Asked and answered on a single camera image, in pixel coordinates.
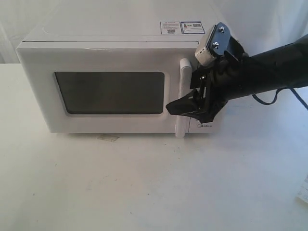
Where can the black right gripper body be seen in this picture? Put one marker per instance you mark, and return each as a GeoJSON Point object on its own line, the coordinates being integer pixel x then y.
{"type": "Point", "coordinates": [223, 79]}

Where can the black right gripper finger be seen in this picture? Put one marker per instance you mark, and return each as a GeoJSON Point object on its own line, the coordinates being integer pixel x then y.
{"type": "Point", "coordinates": [201, 116]}
{"type": "Point", "coordinates": [189, 104]}

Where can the white microwave door with window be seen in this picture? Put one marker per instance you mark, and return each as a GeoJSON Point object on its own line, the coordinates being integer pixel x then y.
{"type": "Point", "coordinates": [107, 87]}

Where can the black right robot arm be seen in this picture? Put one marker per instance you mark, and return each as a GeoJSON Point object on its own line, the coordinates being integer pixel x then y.
{"type": "Point", "coordinates": [285, 67]}

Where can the white Midea microwave oven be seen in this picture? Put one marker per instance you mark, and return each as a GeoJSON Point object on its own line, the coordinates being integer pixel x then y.
{"type": "Point", "coordinates": [133, 21]}

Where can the printed paper sheet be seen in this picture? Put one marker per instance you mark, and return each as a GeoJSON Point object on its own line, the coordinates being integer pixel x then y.
{"type": "Point", "coordinates": [303, 192]}

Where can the white wrist camera on right gripper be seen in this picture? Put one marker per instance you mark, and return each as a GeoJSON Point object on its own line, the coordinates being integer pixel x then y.
{"type": "Point", "coordinates": [213, 44]}

